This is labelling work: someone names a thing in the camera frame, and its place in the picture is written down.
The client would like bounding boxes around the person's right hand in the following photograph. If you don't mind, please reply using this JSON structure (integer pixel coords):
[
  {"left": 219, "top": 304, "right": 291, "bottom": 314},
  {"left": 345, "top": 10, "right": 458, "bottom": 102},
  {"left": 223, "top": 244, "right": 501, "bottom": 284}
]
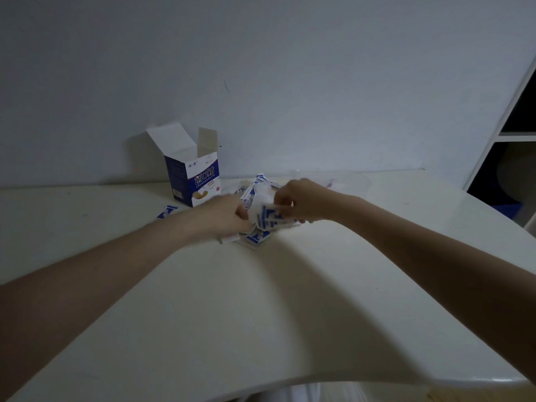
[{"left": 272, "top": 178, "right": 341, "bottom": 225}]

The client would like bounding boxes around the person's left hand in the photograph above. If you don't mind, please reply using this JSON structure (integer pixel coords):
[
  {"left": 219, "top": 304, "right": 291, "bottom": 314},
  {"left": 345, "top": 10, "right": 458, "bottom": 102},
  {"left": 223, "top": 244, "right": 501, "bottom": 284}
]
[{"left": 196, "top": 194, "right": 253, "bottom": 241}]

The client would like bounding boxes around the person's left forearm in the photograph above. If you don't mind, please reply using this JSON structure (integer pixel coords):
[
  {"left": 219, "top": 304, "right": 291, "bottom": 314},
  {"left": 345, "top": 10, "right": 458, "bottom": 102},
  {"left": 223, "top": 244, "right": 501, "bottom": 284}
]
[{"left": 0, "top": 205, "right": 207, "bottom": 392}]

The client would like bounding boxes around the person's right forearm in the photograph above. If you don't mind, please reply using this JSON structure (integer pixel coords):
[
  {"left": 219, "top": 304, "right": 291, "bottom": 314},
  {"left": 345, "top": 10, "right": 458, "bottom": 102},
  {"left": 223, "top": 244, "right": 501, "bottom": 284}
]
[{"left": 333, "top": 194, "right": 536, "bottom": 386}]

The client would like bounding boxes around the pile of blue white wrappers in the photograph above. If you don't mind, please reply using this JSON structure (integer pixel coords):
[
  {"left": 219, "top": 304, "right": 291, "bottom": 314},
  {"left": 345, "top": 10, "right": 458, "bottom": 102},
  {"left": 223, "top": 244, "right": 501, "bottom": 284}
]
[{"left": 231, "top": 173, "right": 303, "bottom": 248}]

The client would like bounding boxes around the open blue white carton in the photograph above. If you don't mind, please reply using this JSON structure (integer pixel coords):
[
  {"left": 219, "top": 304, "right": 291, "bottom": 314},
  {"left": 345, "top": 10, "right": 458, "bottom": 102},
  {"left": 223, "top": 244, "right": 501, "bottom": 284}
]
[{"left": 146, "top": 122, "right": 221, "bottom": 208}]

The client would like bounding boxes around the clear plastic container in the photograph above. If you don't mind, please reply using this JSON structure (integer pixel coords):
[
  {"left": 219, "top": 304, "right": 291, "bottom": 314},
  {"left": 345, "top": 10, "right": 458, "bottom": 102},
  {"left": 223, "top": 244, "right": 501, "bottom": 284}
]
[{"left": 288, "top": 170, "right": 372, "bottom": 198}]

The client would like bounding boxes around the white shelf unit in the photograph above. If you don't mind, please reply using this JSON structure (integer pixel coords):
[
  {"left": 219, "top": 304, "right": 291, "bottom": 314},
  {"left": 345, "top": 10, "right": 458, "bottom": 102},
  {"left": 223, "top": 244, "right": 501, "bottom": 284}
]
[{"left": 462, "top": 58, "right": 536, "bottom": 240}]

